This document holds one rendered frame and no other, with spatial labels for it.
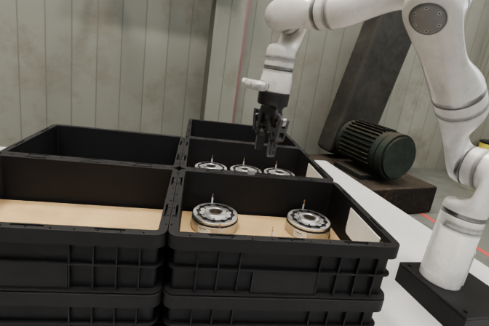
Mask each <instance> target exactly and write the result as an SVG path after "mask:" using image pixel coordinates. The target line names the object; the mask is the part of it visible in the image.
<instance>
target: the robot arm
mask: <svg viewBox="0 0 489 326"><path fill-rule="evenodd" d="M472 1H473V0H273V1H272V2H271V3H270V4H269V5H268V6H267V8H266V11H265V21H266V24H267V26H268V27H269V28H270V29H272V30H274V31H277V32H280V33H281V36H280V37H279V41H278V42H277V43H273V44H270V45H268V47H267V50H266V56H265V62H264V67H263V73H262V75H261V80H254V79H248V78H243V79H242V83H241V86H243V87H247V88H250V89H252V90H257V91H259V92H258V103H260V104H261V107H260V108H254V111H253V130H255V134H256V140H255V149H256V150H262V149H263V144H264V140H265V136H264V135H265V134H266V132H267V133H268V134H269V141H268V145H267V149H266V156H267V157H274V156H275V153H276V149H277V143H278V142H283V141H284V139H285V135H286V132H287V128H288V125H289V123H290V120H289V119H286V118H284V117H283V113H282V110H283V108H286V107H287V106H288V101H289V97H290V90H291V85H292V79H293V67H294V63H295V55H296V53H297V51H298V48H299V46H300V45H301V42H302V40H303V37H304V35H305V32H306V29H309V30H313V31H324V30H333V29H340V28H346V27H349V26H352V25H356V24H358V23H361V22H364V21H366V20H369V19H371V18H374V17H377V16H379V15H383V14H386V13H389V12H394V11H398V10H402V20H403V23H404V25H405V28H406V31H407V34H408V36H409V37H410V40H411V42H412V44H413V46H414V48H415V51H416V53H417V55H418V58H419V60H420V62H421V66H422V69H423V72H424V77H425V80H426V84H427V87H428V89H429V95H430V99H431V102H432V106H433V109H434V113H435V116H436V118H437V122H438V125H439V128H440V133H441V136H442V142H443V147H444V154H445V164H446V169H447V172H448V174H449V176H450V178H452V179H453V180H454V181H456V182H458V183H461V184H463V185H465V186H468V187H471V188H474V189H476V190H475V192H474V194H473V195H472V196H470V197H459V196H447V197H445V198H444V200H443V202H442V205H441V208H440V211H439V214H438V216H437V219H436V222H435V224H434V228H433V230H432V234H431V236H430V239H429V242H428V245H427V247H426V251H425V253H424V256H423V259H422V261H421V265H420V267H419V272H420V274H421V275H422V276H423V277H424V278H425V279H426V280H428V281H429V282H431V283H432V284H434V285H436V286H438V287H441V288H443V289H446V290H452V291H458V290H460V289H461V286H464V283H465V281H466V278H467V275H468V273H469V270H470V268H471V265H472V262H473V260H474V257H475V255H476V248H477V245H478V243H479V240H480V237H481V235H482V232H483V230H484V227H485V224H486V223H487V220H488V217H489V150H487V149H484V148H480V147H476V146H474V145H472V143H471V142H470V139H469V136H470V135H471V134H472V133H473V132H474V131H475V130H476V129H477V128H478V127H479V126H480V125H481V124H482V123H483V122H484V120H485V118H486V117H487V115H488V112H489V97H488V88H487V84H486V81H485V78H484V76H483V75H482V73H481V72H480V70H479V69H478V68H477V67H476V66H475V65H474V64H473V63H472V62H471V61H470V59H469V57H468V55H467V52H466V44H465V38H464V19H465V16H466V13H467V10H468V8H469V7H470V5H471V3H472ZM256 125H257V126H256ZM272 128H276V129H272ZM273 132H274V136H272V133H273ZM280 133H281V135H280V136H279V134H280Z"/></svg>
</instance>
